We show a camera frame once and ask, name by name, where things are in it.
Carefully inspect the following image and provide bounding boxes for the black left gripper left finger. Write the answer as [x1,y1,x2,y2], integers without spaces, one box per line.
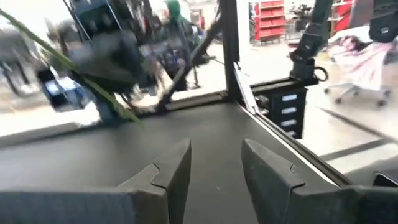
[0,138,192,224]

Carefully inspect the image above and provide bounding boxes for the black aluminium table frame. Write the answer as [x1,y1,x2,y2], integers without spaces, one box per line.
[0,0,355,187]

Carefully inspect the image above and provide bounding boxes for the black cable loop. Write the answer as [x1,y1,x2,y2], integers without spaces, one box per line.
[313,65,330,82]

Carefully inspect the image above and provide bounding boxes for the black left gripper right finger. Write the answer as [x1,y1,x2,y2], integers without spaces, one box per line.
[241,139,398,224]

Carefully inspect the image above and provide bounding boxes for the white office chair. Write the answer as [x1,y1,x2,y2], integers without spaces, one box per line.
[323,26,397,108]

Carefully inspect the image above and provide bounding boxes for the black boxy device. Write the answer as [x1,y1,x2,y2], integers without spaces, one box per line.
[368,0,398,44]

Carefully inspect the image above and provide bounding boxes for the person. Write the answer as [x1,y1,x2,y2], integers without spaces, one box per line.
[154,0,206,91]

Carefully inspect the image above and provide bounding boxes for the red shelving unit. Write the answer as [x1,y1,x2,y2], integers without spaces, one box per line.
[331,0,355,32]
[253,0,287,41]

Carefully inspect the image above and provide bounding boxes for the pinkish white cloth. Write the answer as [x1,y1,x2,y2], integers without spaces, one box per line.
[328,30,396,91]

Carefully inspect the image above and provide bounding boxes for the black drawer cabinet white labels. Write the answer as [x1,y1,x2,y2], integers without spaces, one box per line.
[267,86,308,140]

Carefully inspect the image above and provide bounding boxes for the silver metal bracket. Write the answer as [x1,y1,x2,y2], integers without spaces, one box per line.
[233,62,261,115]

